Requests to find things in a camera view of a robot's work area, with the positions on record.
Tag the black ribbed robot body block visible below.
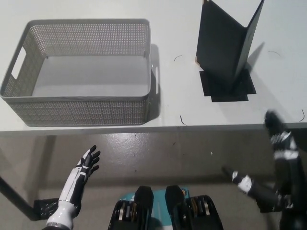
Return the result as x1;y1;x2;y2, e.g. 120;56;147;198
165;185;224;230
107;185;154;230

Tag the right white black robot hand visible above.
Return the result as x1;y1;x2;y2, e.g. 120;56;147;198
222;109;302;205

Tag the grey perforated plastic basket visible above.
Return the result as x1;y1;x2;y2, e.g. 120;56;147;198
0;18;161;127

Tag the black metal table leg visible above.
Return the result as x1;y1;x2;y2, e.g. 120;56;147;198
0;175;41;221

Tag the black tape patch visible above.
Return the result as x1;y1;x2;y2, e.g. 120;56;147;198
199;69;256;104

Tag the black hardcover notebook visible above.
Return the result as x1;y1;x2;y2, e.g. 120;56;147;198
194;0;265;93

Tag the black perforated foot plate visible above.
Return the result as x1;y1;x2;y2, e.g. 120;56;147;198
257;191;294;214
33;197;60;218

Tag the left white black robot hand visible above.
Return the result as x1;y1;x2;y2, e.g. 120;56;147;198
59;144;101;208

